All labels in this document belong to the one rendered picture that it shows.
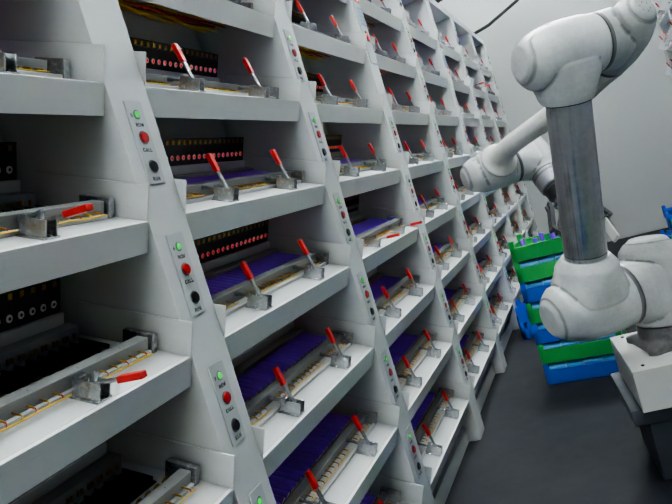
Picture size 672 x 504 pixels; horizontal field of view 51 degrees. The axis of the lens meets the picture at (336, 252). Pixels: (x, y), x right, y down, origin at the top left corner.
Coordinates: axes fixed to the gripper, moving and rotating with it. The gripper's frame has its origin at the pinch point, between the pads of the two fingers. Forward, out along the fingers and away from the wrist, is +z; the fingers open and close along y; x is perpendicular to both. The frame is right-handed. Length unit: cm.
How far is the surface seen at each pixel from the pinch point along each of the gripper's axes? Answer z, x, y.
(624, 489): 58, 22, -18
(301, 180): -21, -23, -80
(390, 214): -46, 30, -36
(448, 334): -9, 52, -27
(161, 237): 18, -62, -117
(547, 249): -30, 51, 25
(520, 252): -35, 56, 18
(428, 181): -86, 69, 7
